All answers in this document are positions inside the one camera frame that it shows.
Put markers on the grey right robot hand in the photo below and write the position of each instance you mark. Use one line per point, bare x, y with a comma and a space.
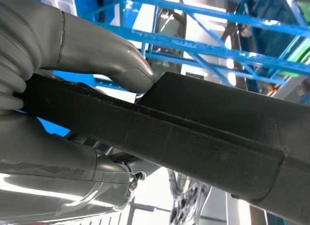
96, 47

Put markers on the blue metal shelf rack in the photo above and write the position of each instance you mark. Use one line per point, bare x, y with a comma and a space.
218, 50

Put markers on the white car body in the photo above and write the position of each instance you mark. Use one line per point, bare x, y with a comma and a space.
186, 197

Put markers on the green plastic crate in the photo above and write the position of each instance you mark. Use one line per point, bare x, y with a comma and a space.
304, 6
302, 53

